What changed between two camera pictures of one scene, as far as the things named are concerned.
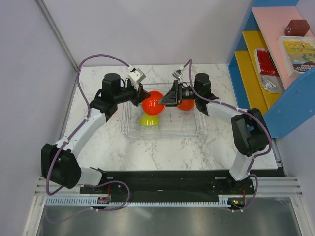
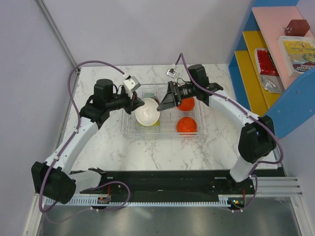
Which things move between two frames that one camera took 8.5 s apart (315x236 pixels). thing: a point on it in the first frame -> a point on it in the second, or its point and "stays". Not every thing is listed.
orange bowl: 150,105 -> 186,124
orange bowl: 187,104 stays
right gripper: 173,97 stays
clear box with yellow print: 298,53 stays
